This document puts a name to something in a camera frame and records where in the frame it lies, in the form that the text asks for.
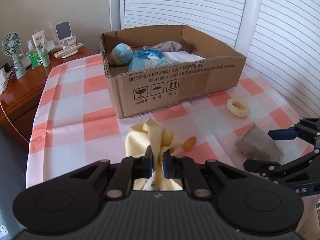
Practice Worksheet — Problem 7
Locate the orange small toy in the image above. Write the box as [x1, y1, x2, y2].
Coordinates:
[182, 137, 197, 152]

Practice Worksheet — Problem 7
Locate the yellow cloth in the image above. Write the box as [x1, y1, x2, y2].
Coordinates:
[125, 119, 183, 191]

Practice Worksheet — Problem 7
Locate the grey fabric pouch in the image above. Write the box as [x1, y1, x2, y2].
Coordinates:
[143, 41, 182, 52]
[235, 123, 284, 162]

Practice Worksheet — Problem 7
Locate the cream hair scrunchie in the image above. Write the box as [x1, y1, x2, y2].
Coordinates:
[226, 98, 251, 118]

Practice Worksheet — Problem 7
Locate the blue surgical mask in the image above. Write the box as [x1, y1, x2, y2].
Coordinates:
[128, 57, 166, 72]

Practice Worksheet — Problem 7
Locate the white cloth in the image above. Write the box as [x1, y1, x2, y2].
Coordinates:
[163, 51, 204, 63]

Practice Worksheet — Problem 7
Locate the blue white plush toy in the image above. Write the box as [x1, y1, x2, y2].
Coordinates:
[110, 43, 133, 66]

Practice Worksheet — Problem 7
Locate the blue tassel sachet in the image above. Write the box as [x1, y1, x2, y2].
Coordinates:
[132, 49, 177, 64]

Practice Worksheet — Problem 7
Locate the brown hair scrunchie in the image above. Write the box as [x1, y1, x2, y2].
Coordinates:
[179, 39, 195, 53]

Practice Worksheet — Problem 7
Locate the pink checkered tablecloth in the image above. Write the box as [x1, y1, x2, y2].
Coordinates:
[25, 52, 320, 230]

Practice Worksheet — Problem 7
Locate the brown cardboard box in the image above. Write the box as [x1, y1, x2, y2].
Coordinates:
[100, 25, 246, 119]

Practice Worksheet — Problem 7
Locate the grey blue bedding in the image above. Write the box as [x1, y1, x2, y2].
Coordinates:
[1, 126, 27, 239]

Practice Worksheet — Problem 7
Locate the wooden nightstand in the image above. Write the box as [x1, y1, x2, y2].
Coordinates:
[1, 47, 96, 151]

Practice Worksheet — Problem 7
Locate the white remote control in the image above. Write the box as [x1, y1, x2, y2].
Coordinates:
[54, 42, 83, 59]

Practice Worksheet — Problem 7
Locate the green small bottle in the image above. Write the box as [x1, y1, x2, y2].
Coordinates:
[27, 40, 41, 69]

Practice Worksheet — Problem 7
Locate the green tube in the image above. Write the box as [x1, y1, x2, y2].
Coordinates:
[36, 41, 50, 68]

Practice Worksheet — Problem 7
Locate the phone stand with mirror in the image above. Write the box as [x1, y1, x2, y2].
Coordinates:
[55, 21, 73, 49]

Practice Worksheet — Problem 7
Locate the white louvered door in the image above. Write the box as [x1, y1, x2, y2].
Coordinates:
[109, 0, 319, 117]

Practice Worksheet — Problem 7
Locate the white power adapter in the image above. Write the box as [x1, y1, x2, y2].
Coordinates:
[0, 68, 12, 94]

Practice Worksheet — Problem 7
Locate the white cosmetic box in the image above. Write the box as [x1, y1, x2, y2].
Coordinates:
[32, 30, 47, 46]

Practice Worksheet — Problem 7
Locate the green handheld fan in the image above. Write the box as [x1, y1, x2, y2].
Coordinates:
[2, 32, 27, 79]

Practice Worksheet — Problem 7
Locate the white charging cable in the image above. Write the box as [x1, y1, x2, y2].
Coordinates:
[0, 102, 30, 143]

